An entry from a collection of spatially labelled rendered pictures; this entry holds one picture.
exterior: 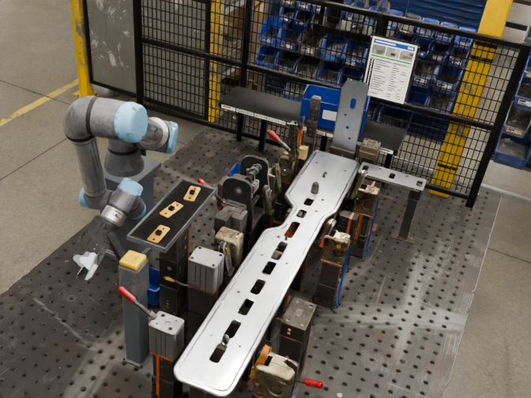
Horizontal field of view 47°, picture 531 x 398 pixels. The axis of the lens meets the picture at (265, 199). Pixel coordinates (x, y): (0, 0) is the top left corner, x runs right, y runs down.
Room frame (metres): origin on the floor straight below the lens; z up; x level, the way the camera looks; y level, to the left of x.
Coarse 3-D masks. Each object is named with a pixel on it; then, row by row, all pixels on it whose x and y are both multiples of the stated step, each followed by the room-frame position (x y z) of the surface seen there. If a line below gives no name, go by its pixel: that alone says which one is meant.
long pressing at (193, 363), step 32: (320, 160) 2.29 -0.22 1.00; (352, 160) 2.32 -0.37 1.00; (288, 192) 2.01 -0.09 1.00; (320, 192) 2.04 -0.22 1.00; (288, 224) 1.81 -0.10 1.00; (320, 224) 1.83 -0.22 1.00; (256, 256) 1.61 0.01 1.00; (288, 256) 1.63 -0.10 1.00; (288, 288) 1.47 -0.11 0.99; (224, 320) 1.30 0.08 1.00; (256, 320) 1.31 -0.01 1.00; (192, 352) 1.16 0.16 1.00; (224, 352) 1.17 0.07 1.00; (192, 384) 1.05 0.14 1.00; (224, 384) 1.06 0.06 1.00
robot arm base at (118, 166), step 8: (112, 152) 1.88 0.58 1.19; (120, 152) 1.87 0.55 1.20; (128, 152) 1.88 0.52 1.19; (136, 152) 1.91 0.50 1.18; (104, 160) 1.91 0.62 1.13; (112, 160) 1.87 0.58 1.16; (120, 160) 1.87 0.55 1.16; (128, 160) 1.88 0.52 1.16; (136, 160) 1.90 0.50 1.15; (104, 168) 1.89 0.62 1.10; (112, 168) 1.86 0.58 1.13; (120, 168) 1.86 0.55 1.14; (128, 168) 1.87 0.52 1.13; (136, 168) 1.88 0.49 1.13; (120, 176) 1.85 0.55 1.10; (128, 176) 1.86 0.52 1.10
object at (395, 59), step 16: (368, 48) 2.68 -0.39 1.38; (384, 48) 2.66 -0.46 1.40; (400, 48) 2.64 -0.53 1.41; (416, 48) 2.62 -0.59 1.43; (368, 64) 2.68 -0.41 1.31; (384, 64) 2.66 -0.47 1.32; (400, 64) 2.64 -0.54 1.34; (368, 80) 2.67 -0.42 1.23; (384, 80) 2.65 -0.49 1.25; (400, 80) 2.63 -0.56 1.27; (384, 96) 2.65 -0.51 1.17; (400, 96) 2.62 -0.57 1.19
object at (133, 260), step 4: (128, 252) 1.38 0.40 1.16; (132, 252) 1.38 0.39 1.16; (136, 252) 1.38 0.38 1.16; (124, 256) 1.36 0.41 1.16; (128, 256) 1.36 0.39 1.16; (132, 256) 1.37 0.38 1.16; (136, 256) 1.37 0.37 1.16; (140, 256) 1.37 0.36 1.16; (144, 256) 1.37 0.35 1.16; (120, 260) 1.34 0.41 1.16; (124, 260) 1.34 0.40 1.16; (128, 260) 1.35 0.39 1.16; (132, 260) 1.35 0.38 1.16; (136, 260) 1.35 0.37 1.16; (140, 260) 1.35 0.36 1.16; (144, 260) 1.36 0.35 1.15; (120, 264) 1.34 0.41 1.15; (124, 264) 1.33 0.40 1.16; (128, 264) 1.33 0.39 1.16; (132, 264) 1.33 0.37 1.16; (136, 264) 1.33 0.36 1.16; (140, 264) 1.34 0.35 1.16; (136, 268) 1.32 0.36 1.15
